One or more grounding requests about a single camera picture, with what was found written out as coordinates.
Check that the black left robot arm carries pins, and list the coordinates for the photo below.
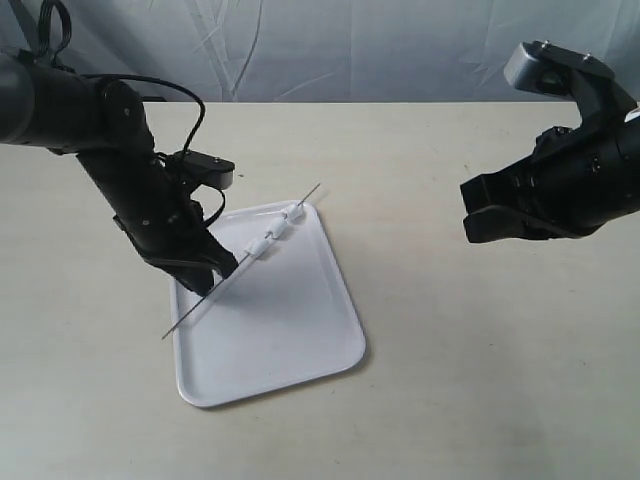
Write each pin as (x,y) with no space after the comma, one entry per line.
(101,120)

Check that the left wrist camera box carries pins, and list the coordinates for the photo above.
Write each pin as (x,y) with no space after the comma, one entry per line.
(198,169)

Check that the white marshmallow tip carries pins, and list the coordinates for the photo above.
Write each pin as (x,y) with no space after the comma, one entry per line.
(292,212)

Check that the white rectangular plastic tray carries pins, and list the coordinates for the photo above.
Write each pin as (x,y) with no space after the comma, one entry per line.
(284,319)

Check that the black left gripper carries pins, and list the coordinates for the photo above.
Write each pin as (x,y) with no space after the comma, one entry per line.
(158,218)

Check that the grey wrinkled backdrop cloth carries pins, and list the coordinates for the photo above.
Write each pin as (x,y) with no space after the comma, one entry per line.
(344,51)

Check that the white marshmallow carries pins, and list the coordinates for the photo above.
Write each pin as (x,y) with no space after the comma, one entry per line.
(257,248)
(277,229)

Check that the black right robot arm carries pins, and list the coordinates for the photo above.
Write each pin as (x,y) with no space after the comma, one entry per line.
(631,160)

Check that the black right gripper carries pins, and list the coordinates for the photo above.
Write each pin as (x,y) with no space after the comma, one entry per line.
(566,188)

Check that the thin metal skewer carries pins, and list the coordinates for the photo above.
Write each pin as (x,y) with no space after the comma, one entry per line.
(218,285)

